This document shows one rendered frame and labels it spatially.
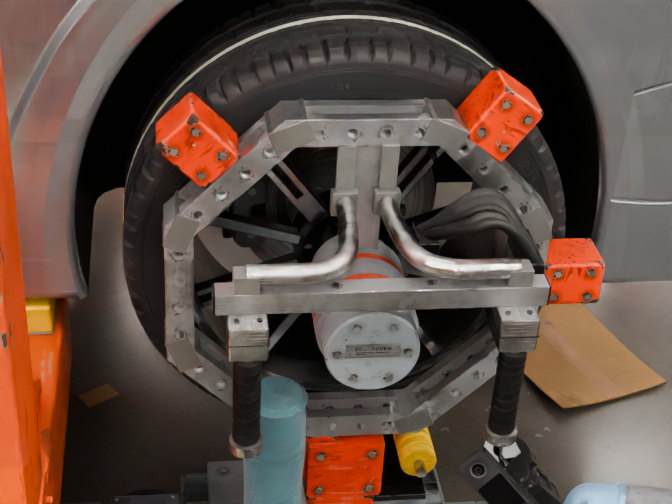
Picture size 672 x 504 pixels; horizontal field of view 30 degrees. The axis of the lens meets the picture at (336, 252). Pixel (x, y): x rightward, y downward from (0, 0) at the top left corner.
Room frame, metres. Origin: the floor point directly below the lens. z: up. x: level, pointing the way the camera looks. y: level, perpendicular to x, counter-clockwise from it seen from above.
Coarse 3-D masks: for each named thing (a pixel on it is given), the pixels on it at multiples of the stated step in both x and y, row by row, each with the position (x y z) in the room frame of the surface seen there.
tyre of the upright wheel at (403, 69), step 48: (288, 0) 1.75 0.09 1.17; (336, 0) 1.73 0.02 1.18; (384, 0) 1.75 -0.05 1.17; (240, 48) 1.62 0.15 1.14; (288, 48) 1.57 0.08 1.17; (336, 48) 1.56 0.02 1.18; (384, 48) 1.57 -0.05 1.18; (432, 48) 1.61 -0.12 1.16; (480, 48) 1.75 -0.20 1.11; (240, 96) 1.52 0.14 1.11; (288, 96) 1.53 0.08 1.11; (336, 96) 1.54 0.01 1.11; (384, 96) 1.55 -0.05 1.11; (432, 96) 1.56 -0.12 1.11; (144, 144) 1.59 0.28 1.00; (528, 144) 1.59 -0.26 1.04; (144, 192) 1.50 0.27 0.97; (144, 240) 1.50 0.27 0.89; (144, 288) 1.50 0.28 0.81
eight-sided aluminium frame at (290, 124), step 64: (256, 128) 1.48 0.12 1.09; (320, 128) 1.46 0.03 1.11; (384, 128) 1.47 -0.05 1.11; (448, 128) 1.48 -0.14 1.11; (192, 192) 1.47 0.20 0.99; (512, 192) 1.50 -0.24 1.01; (192, 256) 1.43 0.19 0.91; (512, 256) 1.54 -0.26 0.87; (192, 320) 1.43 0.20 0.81; (448, 384) 1.49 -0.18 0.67
